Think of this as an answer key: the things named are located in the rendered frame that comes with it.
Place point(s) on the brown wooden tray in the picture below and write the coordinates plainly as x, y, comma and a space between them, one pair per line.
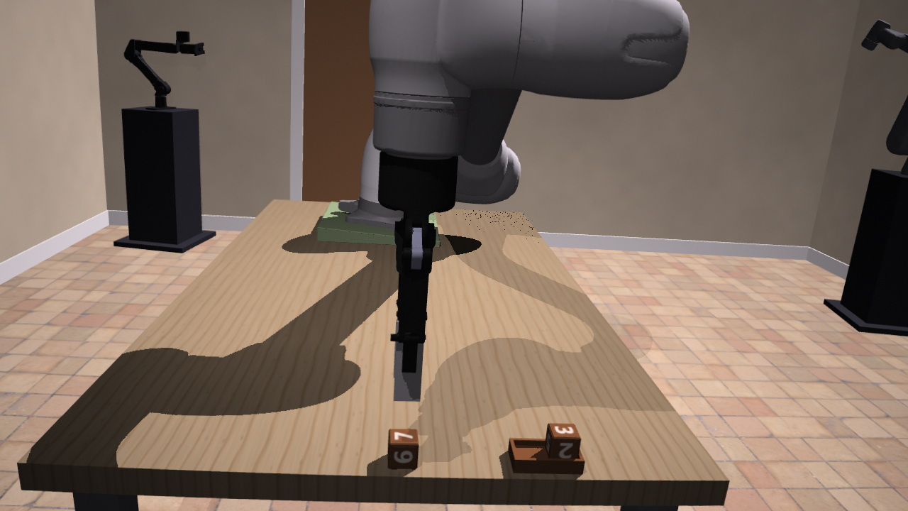
530, 456

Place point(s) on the brown number cube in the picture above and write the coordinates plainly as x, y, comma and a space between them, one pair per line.
403, 449
562, 441

